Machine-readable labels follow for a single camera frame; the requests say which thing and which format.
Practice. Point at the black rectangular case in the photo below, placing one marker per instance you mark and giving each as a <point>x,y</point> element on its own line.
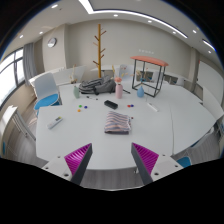
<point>110,104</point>

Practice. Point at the white chair with blue seat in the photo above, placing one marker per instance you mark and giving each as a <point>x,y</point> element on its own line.
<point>46,99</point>
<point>184,162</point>

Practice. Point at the black marker pen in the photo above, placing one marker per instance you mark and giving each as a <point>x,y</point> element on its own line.
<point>92,98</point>

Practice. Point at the grey backpack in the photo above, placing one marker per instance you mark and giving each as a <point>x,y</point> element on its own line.
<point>98,86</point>

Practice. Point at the white whiteboard eraser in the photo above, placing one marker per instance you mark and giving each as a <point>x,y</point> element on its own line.
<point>152,107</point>

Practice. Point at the white remote control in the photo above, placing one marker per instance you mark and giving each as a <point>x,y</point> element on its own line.
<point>54,122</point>

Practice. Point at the window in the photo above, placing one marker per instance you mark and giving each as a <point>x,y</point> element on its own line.
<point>8,78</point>

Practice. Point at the ceiling strip light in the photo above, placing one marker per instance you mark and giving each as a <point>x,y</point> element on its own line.
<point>140,14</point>

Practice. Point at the round ceiling lights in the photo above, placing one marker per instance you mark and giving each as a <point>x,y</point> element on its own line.
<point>115,15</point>

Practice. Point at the black-frame stand with orange top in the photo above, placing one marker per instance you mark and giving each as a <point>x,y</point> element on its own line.
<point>150,60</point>

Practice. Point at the grey curtain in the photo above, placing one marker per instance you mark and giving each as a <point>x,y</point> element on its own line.
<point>29,60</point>

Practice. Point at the round wall clock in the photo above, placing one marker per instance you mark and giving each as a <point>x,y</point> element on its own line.
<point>51,42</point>

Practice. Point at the pink vase with flowers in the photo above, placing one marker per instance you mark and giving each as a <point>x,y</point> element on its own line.
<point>119,91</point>

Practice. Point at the pink and purple striped towel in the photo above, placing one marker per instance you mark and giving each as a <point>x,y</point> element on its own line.
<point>117,122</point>

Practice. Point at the wooden coat rack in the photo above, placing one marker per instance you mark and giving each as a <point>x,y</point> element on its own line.
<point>99,50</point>

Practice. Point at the green vase with dried flowers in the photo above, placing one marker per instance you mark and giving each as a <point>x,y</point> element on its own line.
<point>76,92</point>

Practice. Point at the blue vase with dried flowers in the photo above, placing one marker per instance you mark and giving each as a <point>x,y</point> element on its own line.
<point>140,92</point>

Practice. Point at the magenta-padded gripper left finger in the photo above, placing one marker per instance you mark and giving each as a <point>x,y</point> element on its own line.
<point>77,159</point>

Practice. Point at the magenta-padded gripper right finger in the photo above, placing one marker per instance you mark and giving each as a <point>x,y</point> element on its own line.
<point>146,159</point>

